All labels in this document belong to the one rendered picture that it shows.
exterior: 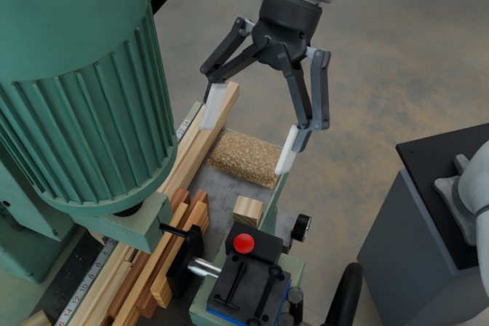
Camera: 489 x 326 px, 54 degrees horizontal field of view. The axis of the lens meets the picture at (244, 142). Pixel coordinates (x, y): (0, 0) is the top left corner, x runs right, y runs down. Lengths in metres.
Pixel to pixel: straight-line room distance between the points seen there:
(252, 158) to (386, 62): 1.65
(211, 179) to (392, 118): 1.43
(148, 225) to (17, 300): 0.39
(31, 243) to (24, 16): 0.61
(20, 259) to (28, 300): 0.12
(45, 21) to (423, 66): 2.25
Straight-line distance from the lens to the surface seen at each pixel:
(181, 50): 2.44
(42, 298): 0.99
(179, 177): 0.87
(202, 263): 0.77
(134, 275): 0.80
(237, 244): 0.71
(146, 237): 0.69
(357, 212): 1.93
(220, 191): 0.89
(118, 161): 0.49
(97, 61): 0.39
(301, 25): 0.60
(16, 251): 0.88
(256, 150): 0.90
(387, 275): 1.61
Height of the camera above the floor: 1.68
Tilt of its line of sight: 55 degrees down
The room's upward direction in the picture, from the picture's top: straight up
